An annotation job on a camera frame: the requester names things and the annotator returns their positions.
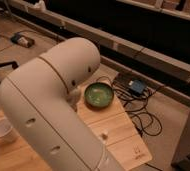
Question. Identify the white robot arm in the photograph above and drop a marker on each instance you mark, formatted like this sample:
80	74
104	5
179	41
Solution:
34	99

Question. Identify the green ceramic bowl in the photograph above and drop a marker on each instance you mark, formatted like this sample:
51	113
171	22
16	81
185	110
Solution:
98	95

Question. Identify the blue power adapter box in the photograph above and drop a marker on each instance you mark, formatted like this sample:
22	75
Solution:
136	87

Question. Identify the wooden table board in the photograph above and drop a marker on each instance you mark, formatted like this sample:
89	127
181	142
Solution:
124	141

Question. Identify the power strip on floor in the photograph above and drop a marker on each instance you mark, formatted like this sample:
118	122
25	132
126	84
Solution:
22	40

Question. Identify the white paper cup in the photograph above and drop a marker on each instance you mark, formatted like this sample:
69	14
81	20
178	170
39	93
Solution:
7	132

